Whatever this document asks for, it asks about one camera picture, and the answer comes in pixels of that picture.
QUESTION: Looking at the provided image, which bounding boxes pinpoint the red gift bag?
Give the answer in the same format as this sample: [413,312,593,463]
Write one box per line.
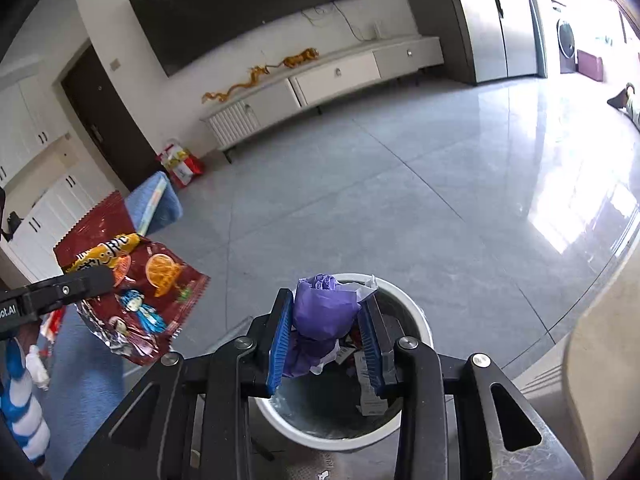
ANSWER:
[156,139,205,188]

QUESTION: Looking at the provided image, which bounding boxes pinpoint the white cabinet unit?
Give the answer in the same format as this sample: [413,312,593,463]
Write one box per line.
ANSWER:
[0,72,121,286]

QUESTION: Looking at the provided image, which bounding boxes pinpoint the white television cabinet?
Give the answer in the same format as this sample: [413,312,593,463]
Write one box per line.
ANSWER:
[200,36,445,163]

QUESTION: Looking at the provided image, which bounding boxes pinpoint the blue tablecloth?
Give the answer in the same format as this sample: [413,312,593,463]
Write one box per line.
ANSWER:
[42,171,183,480]

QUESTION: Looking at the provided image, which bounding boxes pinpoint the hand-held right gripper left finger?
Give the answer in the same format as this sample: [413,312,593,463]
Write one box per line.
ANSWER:
[62,287,296,480]

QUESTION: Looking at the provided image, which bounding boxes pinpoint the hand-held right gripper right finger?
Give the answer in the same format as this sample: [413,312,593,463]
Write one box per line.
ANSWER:
[357,292,586,480]

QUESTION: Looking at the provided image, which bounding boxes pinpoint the washing machine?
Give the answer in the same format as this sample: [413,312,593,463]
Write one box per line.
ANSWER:
[552,2,581,75]

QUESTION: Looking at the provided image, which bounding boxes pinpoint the silver double-door refrigerator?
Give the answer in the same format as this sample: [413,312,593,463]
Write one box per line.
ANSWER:
[392,0,547,86]

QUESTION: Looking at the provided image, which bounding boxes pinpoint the television cable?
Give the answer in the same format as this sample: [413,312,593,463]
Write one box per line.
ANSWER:
[302,2,383,41]

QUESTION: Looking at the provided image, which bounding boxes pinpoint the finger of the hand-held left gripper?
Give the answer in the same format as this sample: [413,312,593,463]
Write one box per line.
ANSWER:
[22,266,115,318]

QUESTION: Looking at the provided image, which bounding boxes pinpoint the blue white striped toy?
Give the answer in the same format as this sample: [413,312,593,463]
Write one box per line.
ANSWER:
[0,337,51,466]

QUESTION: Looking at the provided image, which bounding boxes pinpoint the white round trash bin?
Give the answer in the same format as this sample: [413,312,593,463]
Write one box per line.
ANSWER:
[252,272,433,453]

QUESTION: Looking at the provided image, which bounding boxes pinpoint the red printed snack bag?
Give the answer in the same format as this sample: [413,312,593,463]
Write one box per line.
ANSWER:
[53,195,211,367]

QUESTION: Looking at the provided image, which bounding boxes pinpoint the long golden dragon ornament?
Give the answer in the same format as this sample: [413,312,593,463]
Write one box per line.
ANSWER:
[202,64,281,106]

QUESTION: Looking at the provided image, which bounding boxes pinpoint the purple plastic wrapper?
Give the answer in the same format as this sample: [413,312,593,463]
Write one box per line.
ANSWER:
[282,273,363,380]

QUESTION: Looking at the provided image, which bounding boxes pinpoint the black wall television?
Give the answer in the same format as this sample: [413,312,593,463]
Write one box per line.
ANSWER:
[129,0,366,78]

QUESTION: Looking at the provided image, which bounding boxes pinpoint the grey white carton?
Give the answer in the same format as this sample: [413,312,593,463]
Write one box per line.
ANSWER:
[350,350,396,416]

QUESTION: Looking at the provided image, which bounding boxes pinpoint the purple box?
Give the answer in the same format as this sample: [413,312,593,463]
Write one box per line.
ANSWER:
[576,49,606,82]

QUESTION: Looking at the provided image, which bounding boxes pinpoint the short golden ornament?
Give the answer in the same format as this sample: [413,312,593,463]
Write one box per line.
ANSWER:
[284,48,320,68]

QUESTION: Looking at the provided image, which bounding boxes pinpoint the light wooden table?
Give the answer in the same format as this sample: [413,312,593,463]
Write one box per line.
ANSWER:
[562,255,640,480]

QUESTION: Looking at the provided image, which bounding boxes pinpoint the dark brown door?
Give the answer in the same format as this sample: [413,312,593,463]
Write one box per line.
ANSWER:
[61,45,166,193]

